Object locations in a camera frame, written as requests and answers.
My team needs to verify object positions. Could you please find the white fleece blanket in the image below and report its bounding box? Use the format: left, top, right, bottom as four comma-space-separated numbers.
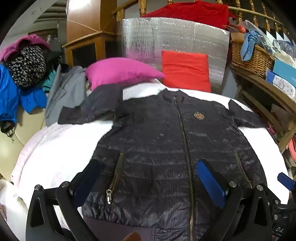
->
0, 79, 290, 241

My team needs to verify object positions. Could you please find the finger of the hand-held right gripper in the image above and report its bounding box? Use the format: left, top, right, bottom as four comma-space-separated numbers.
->
277, 172, 296, 193

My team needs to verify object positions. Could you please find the teal garment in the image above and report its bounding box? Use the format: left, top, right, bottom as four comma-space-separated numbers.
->
42, 70, 57, 92

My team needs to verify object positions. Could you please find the blue jacket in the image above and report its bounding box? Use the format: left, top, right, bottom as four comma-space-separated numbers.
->
0, 62, 48, 142

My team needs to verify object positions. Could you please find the maroon garment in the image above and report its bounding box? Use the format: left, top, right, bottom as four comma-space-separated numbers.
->
0, 34, 51, 62

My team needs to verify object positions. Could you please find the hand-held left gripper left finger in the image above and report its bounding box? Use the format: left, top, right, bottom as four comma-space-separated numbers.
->
26, 159, 104, 241

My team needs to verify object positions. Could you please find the wooden shelf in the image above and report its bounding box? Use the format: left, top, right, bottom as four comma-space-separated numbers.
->
229, 65, 296, 153

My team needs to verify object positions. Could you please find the wicker basket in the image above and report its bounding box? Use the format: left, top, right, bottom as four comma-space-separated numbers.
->
231, 40, 275, 79

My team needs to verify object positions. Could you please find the pink pillow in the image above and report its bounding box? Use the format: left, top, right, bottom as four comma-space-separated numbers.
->
85, 57, 166, 91

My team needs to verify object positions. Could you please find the clear plastic bag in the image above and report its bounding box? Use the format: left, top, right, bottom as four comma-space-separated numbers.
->
237, 21, 296, 58

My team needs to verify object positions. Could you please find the brown wooden cabinet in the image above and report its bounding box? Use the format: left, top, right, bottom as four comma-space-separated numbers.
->
67, 0, 119, 36

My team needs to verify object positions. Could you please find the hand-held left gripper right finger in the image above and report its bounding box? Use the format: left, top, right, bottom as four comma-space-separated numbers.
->
196, 159, 273, 241

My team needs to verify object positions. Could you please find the red pillow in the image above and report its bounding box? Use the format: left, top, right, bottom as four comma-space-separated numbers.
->
161, 51, 211, 93

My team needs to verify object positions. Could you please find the silver foil insulation mat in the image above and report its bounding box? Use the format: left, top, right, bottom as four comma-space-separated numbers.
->
117, 18, 230, 94

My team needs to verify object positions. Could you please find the black white floral garment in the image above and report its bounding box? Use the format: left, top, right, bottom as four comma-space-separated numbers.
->
7, 46, 48, 88

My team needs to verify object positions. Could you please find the grey coat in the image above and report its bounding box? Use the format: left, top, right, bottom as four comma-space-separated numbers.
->
45, 65, 93, 127

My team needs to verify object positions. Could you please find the blue white printed box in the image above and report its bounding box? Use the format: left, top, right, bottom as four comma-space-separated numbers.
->
266, 70, 296, 100

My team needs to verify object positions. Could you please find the light blue cloth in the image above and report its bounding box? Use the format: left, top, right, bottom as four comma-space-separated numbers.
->
240, 30, 263, 62

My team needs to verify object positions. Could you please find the red cloth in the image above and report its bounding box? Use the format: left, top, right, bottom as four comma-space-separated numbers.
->
141, 1, 236, 30

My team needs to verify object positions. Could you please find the black puffer jacket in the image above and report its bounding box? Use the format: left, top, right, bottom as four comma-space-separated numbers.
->
58, 84, 269, 241

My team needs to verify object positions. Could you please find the pink bag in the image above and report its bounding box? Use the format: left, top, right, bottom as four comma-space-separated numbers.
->
283, 136, 296, 171

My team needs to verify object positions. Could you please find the light blue box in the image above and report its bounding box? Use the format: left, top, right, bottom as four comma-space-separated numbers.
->
273, 59, 296, 87

